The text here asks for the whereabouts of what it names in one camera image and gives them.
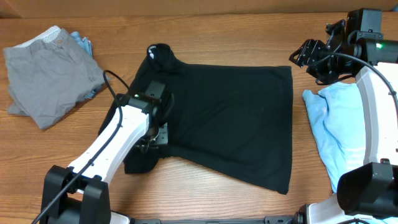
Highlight black t-shirt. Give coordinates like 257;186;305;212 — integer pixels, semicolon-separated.
98;43;294;195

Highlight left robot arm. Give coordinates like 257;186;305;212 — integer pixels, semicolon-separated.
34;81;174;224

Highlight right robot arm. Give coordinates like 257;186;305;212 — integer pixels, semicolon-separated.
289;8;397;223

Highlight light blue t-shirt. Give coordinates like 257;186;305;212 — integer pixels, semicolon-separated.
302;82;366;193

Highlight folded blue garment under shorts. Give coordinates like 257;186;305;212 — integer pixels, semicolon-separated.
70;31;103;100

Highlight folded grey shorts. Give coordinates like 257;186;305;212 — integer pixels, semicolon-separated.
3;26;104;129

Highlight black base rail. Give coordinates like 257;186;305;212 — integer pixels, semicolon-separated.
131;215;294;224

